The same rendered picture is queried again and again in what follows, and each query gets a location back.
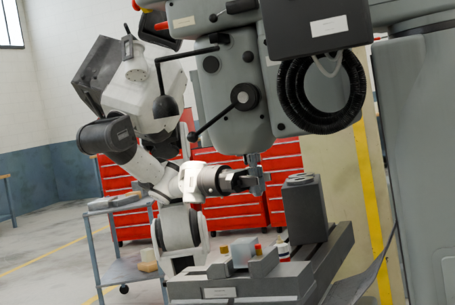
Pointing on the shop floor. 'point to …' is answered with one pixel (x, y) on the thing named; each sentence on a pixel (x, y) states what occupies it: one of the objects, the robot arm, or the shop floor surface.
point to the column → (420, 148)
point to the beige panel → (359, 194)
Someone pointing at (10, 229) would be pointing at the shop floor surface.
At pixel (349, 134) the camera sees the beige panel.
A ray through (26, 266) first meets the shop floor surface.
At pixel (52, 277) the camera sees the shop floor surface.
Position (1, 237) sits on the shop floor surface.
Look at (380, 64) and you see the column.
